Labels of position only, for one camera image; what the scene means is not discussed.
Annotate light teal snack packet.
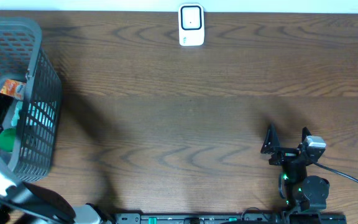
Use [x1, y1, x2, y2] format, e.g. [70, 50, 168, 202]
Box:
[11, 101, 56, 129]

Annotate orange snack packet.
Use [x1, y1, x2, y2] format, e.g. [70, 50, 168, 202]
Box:
[0, 79, 26, 101]

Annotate green lid jar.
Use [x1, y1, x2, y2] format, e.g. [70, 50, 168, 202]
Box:
[0, 128, 16, 153]

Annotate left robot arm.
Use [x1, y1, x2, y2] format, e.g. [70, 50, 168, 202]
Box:
[0, 93, 115, 223]

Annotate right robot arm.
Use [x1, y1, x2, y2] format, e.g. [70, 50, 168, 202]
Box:
[260, 124, 330, 223]

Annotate white barcode scanner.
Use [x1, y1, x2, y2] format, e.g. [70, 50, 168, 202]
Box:
[178, 3, 205, 47]

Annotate grey plastic mesh basket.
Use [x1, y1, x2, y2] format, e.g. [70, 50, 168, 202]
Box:
[0, 17, 62, 182]

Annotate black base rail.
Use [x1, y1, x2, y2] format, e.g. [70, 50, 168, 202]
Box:
[112, 212, 347, 224]

